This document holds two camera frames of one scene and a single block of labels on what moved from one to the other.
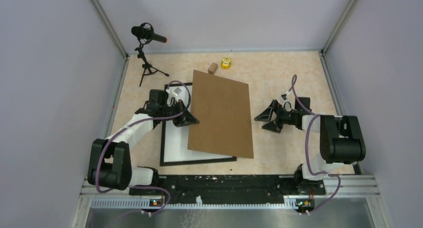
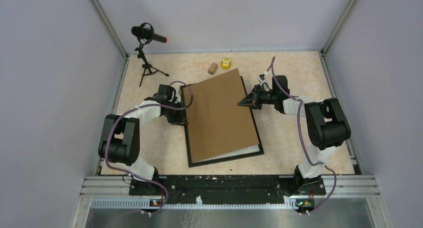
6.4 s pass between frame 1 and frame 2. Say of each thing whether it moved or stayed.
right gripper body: moved
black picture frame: moved
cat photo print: moved
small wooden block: stayed
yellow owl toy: stayed
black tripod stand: stayed
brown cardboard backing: stayed
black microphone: stayed
